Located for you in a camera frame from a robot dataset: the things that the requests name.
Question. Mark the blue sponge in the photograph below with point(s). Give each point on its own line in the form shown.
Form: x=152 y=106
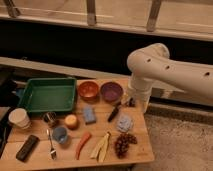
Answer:
x=89 y=115

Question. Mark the green plastic tray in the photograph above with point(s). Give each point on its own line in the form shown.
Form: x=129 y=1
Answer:
x=49 y=95

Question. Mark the orange chili pepper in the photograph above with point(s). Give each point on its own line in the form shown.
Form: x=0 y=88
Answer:
x=86 y=136

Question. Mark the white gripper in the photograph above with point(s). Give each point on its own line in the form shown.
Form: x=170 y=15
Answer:
x=139 y=88

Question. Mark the purple bowl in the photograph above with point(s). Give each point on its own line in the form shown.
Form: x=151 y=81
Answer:
x=111 y=91

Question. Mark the white paper cup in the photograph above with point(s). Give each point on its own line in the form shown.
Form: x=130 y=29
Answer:
x=20 y=118

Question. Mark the blue plastic cup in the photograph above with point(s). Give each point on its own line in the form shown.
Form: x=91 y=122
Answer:
x=60 y=135

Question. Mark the orange bowl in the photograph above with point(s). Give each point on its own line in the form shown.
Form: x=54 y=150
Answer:
x=88 y=90

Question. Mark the bunch of dark grapes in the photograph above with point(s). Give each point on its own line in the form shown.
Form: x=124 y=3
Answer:
x=122 y=143

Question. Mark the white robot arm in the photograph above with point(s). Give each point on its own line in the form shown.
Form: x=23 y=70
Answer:
x=153 y=63

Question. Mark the wooden table board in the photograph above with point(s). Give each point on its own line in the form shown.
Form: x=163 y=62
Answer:
x=40 y=158

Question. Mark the crumpled blue white cloth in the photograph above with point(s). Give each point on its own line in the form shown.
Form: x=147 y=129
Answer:
x=124 y=123

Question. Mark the yellow round fruit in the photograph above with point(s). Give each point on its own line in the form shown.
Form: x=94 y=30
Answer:
x=71 y=121

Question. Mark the metal fork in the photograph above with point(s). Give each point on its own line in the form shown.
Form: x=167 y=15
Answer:
x=52 y=150

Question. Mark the small metal cup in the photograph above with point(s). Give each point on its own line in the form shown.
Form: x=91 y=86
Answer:
x=50 y=119

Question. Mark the black rectangular block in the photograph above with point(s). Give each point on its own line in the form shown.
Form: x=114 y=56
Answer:
x=27 y=148

